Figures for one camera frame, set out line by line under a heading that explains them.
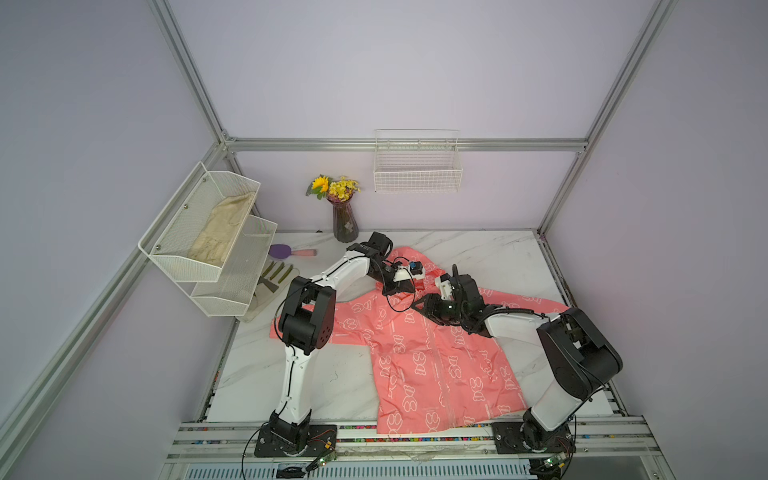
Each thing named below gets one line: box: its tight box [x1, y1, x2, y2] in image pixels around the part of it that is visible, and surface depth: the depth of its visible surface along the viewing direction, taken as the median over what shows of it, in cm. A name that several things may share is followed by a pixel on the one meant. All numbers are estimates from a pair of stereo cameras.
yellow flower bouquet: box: [305, 174, 361, 201], surface depth 103 cm
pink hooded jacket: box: [270, 246, 570, 435], surface depth 85 cm
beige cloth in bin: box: [187, 192, 256, 267], surface depth 81 cm
